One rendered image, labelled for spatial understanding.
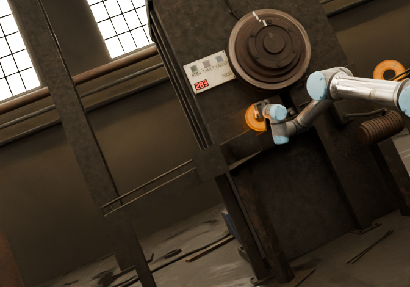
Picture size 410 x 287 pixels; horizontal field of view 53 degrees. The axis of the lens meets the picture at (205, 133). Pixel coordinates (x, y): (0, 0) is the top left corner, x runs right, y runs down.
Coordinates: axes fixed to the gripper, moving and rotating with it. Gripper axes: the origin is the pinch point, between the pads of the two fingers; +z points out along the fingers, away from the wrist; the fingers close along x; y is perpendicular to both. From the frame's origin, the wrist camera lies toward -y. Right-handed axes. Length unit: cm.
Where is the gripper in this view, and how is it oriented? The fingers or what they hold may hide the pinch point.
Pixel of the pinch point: (258, 113)
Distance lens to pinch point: 230.6
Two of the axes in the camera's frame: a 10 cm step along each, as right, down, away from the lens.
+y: -3.8, -9.1, -1.6
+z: -1.9, -0.9, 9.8
